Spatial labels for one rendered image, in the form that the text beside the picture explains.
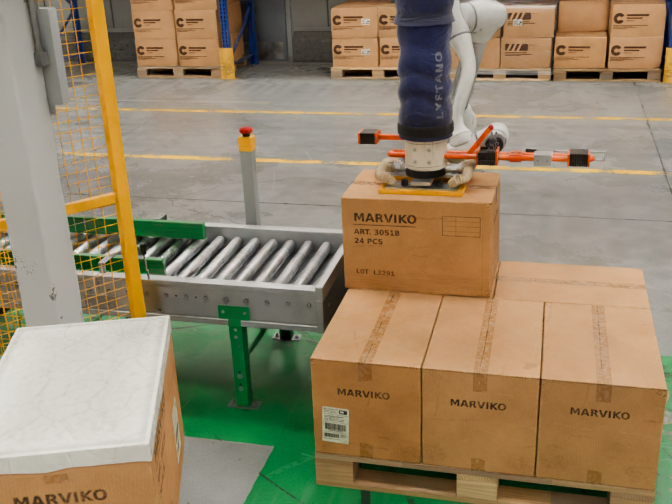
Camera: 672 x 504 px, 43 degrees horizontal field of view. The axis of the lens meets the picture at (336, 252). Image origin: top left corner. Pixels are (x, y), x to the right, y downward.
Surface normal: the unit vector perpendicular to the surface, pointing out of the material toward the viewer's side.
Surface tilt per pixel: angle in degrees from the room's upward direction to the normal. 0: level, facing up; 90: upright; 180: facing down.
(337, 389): 90
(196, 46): 87
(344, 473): 90
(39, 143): 90
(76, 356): 0
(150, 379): 0
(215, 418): 0
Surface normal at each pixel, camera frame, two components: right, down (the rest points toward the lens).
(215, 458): -0.04, -0.93
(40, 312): -0.24, 0.37
